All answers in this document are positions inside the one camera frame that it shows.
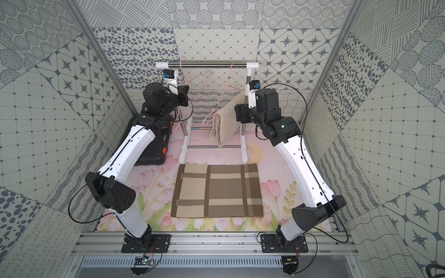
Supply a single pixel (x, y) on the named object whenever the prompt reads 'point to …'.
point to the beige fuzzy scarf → (224, 123)
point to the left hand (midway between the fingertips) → (180, 80)
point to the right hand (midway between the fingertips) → (243, 109)
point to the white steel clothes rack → (186, 145)
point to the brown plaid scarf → (217, 190)
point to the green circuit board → (143, 260)
